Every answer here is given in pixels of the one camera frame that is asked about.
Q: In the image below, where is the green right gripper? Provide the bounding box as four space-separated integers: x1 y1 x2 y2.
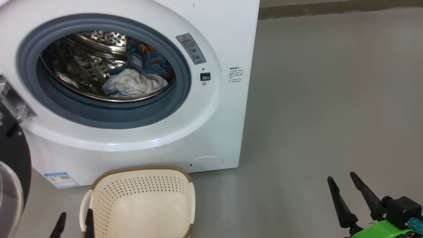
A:
327 172 423 238

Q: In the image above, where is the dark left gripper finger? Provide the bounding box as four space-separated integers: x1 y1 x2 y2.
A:
50 212 67 238
84 208 96 238

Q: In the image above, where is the black round glass washer door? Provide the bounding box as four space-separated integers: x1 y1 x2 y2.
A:
0 73 37 238

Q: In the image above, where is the blue printed garment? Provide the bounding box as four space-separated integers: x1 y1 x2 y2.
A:
109 38 175 82

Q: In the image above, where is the cream perforated laundry basket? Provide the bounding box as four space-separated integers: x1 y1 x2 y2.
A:
79 166 196 238

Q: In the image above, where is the white front-load washing machine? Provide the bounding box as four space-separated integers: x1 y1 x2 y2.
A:
0 0 260 187

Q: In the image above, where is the blue energy label sticker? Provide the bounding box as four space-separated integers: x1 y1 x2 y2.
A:
44 172 80 189

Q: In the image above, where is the round white filter cover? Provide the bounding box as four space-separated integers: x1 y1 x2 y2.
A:
189 156 224 172

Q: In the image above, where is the grey warning sticker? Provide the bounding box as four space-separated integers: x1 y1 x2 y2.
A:
176 33 206 65

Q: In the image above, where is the teal cable connector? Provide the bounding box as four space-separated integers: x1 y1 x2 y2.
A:
408 218 423 232

